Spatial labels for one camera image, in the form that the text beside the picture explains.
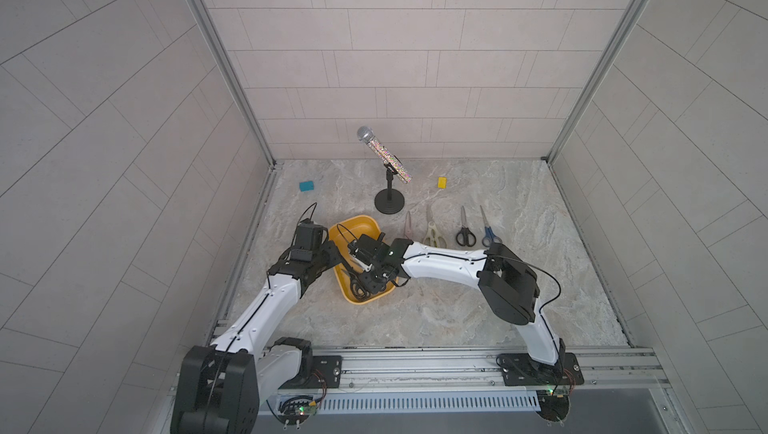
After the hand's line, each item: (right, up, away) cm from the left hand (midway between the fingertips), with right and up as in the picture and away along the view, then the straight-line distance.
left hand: (341, 247), depth 87 cm
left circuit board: (-6, -31, -21) cm, 38 cm away
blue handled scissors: (+47, +1, +10) cm, 47 cm away
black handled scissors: (+39, +1, +9) cm, 40 cm away
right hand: (+8, -10, 0) cm, 13 cm away
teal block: (-17, +18, +22) cm, 33 cm away
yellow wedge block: (+33, +19, +22) cm, 44 cm away
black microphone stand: (+14, +12, +17) cm, 25 cm away
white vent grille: (+24, -32, -19) cm, 44 cm away
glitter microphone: (+8, +33, -2) cm, 34 cm away
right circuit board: (+54, -36, -16) cm, 67 cm away
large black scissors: (+5, -10, -4) cm, 12 cm away
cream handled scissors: (+28, +1, +7) cm, 28 cm away
